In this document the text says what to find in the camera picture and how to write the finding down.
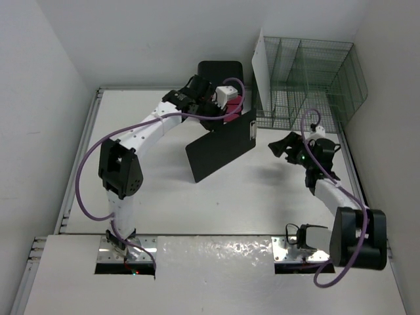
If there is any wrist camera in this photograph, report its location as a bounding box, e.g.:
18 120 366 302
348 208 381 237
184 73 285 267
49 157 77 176
308 124 326 140
214 85 238 109

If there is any black clipboard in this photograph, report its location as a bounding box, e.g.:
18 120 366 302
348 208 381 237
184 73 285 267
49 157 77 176
186 108 257 183

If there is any black drawer cabinet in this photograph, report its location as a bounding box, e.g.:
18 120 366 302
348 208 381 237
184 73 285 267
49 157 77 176
197 60 244 86

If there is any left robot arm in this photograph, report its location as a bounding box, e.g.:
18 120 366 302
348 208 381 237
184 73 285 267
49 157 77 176
98 75 238 253

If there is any green wire mesh organizer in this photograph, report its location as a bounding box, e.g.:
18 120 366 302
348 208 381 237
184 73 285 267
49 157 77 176
251 37 368 133

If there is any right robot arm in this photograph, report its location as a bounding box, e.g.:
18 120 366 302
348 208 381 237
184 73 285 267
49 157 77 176
268 131 387 270

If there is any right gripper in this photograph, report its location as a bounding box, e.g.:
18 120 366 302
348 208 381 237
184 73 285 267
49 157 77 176
268 131 315 170

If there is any white paper sheet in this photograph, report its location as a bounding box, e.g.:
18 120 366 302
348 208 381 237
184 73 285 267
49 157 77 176
251 29 270 118

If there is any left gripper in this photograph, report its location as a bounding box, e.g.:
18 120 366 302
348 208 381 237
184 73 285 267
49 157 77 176
194 98 227 133

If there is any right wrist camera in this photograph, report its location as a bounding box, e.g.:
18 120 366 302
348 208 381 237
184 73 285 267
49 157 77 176
308 124 326 140

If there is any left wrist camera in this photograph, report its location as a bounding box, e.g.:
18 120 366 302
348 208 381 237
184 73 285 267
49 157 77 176
214 85 238 109

